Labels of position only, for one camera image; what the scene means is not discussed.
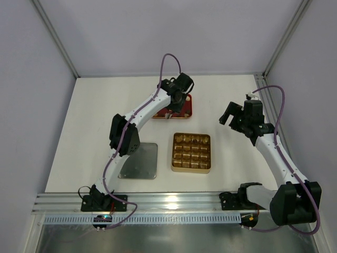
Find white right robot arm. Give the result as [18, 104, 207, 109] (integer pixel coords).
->
[219, 98, 322, 226]

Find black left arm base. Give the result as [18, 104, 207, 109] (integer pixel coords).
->
[77, 185, 127, 212]

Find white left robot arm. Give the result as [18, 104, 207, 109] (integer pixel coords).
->
[89, 73, 194, 211]

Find gold chocolate box tray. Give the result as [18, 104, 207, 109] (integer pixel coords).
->
[171, 133, 212, 174]

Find red tray lid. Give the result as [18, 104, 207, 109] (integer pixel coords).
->
[152, 94, 193, 119]

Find square metal plate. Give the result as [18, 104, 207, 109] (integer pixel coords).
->
[118, 143, 158, 180]

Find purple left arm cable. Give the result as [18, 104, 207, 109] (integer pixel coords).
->
[92, 53, 182, 230]

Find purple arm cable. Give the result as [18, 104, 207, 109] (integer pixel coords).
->
[243, 85, 321, 235]
[92, 53, 182, 230]

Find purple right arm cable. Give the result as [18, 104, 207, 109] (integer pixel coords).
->
[243, 85, 321, 235]

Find slotted cable duct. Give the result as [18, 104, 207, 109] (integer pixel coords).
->
[43, 213, 241, 226]

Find aluminium front rail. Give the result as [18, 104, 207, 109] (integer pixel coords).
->
[31, 190, 285, 215]

